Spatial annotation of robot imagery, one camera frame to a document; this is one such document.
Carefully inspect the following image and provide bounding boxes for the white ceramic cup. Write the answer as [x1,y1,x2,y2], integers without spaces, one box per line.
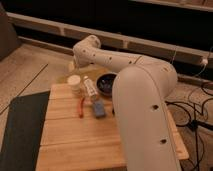
[67,75,81,94]

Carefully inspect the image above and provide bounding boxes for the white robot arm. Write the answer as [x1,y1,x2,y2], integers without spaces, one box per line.
[73,35,181,171]

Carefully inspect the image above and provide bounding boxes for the grey furniture corner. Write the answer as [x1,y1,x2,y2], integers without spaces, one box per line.
[0,3,21,61]

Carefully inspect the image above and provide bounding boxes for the dark ceramic bowl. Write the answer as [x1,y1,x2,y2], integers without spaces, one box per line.
[96,73,116,97]

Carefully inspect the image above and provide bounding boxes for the white wall rail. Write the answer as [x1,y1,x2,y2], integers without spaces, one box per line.
[7,12,213,68]

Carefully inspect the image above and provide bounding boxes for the white plastic bottle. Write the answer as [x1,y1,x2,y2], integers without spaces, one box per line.
[83,76,98,99]

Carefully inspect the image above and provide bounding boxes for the black floor cables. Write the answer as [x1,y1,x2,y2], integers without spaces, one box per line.
[165,81,213,171]

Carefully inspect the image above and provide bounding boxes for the blue sponge block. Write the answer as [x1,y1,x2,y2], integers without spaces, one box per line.
[93,100,106,118]

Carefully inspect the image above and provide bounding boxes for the dark floor mat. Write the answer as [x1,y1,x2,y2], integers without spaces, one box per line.
[0,91,50,171]

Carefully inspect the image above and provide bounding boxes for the white power plug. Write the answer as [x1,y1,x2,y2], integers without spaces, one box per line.
[200,58,208,66]

